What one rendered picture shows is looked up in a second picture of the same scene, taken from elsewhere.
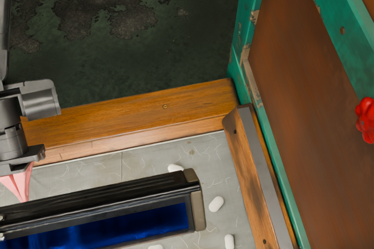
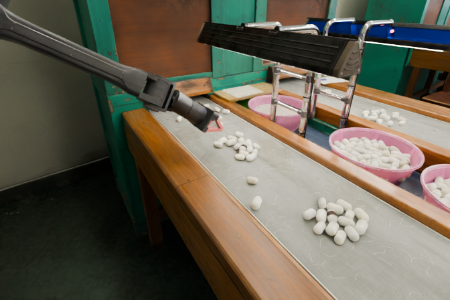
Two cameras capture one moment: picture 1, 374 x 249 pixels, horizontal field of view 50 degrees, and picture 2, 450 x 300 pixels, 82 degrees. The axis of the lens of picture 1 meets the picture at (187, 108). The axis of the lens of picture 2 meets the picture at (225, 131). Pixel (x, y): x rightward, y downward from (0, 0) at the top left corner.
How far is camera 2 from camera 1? 1.15 m
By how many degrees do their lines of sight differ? 75
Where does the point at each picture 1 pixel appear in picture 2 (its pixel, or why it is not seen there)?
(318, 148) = (179, 35)
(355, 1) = not seen: outside the picture
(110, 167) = (185, 136)
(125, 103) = (143, 133)
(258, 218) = (196, 86)
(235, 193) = not seen: hidden behind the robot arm
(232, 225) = not seen: hidden behind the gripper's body
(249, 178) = (181, 88)
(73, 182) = (199, 144)
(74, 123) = (161, 144)
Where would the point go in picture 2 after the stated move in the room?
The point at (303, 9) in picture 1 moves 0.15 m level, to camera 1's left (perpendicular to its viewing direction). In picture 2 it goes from (140, 7) to (144, 7)
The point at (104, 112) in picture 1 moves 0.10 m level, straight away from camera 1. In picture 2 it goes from (151, 137) to (123, 148)
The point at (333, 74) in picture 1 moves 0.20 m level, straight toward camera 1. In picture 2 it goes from (165, 5) to (213, 5)
